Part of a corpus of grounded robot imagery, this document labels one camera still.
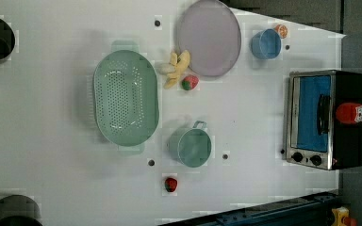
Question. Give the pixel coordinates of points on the yellow object on floor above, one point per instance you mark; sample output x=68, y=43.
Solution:
x=342, y=217

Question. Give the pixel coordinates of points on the blue bowl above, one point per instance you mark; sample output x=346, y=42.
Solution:
x=266, y=44

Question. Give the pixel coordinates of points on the red ketchup bottle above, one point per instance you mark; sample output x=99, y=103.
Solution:
x=349, y=113

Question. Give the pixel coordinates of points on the blue metal frame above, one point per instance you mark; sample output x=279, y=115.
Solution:
x=310, y=210

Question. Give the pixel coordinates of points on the yellow banana bunch toy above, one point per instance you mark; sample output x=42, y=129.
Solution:
x=175, y=67

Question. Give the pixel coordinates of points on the grey round plate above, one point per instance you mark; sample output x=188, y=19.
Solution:
x=210, y=31

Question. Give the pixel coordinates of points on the pink strawberry toy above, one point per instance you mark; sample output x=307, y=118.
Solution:
x=190, y=82

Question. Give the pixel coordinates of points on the green oval colander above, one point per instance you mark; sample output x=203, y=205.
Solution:
x=126, y=97

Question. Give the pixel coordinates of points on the red strawberry toy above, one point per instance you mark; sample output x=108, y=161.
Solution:
x=170, y=184

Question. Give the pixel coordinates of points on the orange slice toy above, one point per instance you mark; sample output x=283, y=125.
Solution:
x=281, y=30

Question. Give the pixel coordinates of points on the black toaster oven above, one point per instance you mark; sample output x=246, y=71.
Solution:
x=315, y=137

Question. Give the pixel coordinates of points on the green metal bucket cup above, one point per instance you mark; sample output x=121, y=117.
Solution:
x=191, y=146

